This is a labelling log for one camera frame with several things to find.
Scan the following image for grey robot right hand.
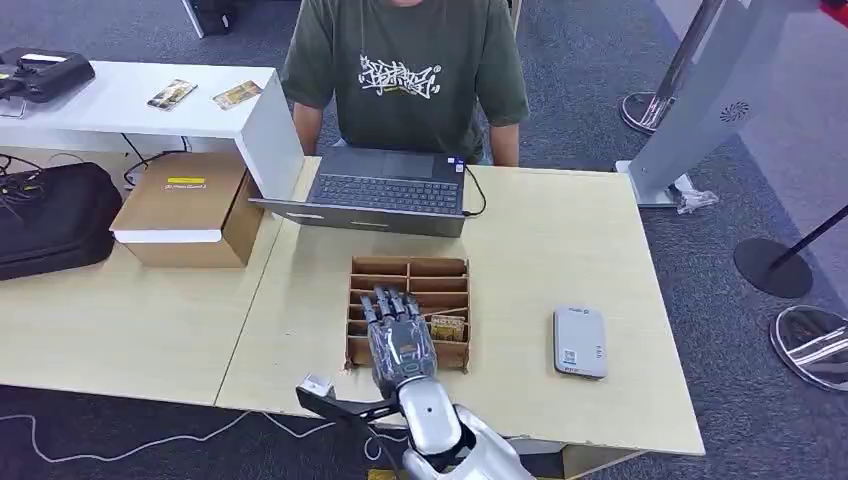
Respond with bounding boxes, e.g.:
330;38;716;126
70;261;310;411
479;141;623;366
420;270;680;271
359;284;440;393

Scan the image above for yellow brown card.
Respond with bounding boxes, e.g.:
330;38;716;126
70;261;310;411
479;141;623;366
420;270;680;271
429;314;469;344

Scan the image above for wooden card box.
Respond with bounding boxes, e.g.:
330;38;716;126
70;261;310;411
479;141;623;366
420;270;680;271
343;255;473;374

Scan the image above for grey laptop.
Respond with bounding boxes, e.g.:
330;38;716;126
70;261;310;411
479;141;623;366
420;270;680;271
249;145;469;239

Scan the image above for brown cardboard box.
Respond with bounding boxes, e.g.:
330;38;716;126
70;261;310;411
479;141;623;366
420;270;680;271
108;150;267;270

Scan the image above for person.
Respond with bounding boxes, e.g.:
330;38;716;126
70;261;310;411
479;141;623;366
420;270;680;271
280;0;531;167

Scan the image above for yellow printed card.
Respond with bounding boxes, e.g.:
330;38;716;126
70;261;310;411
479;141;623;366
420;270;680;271
211;79;265;112

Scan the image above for crumpled clear plastic bag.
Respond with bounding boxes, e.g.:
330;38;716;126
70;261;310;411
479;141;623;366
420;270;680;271
674;174;721;215

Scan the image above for dark printed card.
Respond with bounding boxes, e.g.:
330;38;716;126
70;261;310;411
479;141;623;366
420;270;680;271
146;78;199;113

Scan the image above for black bag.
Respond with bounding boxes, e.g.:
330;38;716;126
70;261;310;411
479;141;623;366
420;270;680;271
0;162;125;283

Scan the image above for white desk shelf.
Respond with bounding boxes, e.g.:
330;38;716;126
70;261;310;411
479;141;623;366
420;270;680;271
0;60;307;204

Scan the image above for black sign stand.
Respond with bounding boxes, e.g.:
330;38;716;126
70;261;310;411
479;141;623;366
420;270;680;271
733;203;848;300

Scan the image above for grey kiosk with screen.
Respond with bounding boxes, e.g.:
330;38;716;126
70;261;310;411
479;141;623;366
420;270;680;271
614;0;824;211

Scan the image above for black desktop device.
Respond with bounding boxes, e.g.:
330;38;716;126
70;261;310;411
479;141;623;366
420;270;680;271
0;46;98;105

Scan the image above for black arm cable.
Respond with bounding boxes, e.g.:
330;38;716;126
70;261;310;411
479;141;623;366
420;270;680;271
359;413;407;480

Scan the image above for black laptop cable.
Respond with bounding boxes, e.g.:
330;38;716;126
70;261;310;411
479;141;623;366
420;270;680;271
460;164;489;219

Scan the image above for white floor cable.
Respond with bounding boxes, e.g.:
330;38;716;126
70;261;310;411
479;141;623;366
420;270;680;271
0;409;409;466

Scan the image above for black cables under shelf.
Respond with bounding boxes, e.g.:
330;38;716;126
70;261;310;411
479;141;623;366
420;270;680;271
120;132;192;188

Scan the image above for chrome stanchion post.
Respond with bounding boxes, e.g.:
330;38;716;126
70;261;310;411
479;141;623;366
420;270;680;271
768;304;848;393
618;0;725;138

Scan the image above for black cables on bag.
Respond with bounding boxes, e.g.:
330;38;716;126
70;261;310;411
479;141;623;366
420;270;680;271
0;152;46;221

